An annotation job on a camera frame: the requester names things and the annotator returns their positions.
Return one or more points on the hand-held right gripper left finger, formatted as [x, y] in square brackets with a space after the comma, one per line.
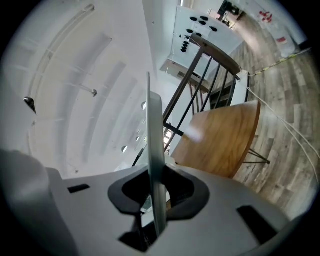
[100, 212]

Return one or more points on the round ceiling lamp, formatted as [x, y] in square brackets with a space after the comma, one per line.
[124, 149]
[143, 105]

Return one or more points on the plastic bag with red print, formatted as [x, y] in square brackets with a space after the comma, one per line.
[292, 47]

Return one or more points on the brown wooden table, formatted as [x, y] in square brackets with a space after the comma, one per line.
[220, 140]

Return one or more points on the cluster of black wall-hung objects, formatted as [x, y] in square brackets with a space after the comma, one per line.
[200, 22]

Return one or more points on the dark curved railing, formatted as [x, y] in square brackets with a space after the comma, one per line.
[215, 53]

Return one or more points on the metal ceiling sprinkler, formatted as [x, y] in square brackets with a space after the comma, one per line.
[93, 93]

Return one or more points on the silver baking tray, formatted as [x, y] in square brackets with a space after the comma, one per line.
[155, 130]

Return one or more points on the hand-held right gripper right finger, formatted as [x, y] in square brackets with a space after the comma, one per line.
[212, 225]

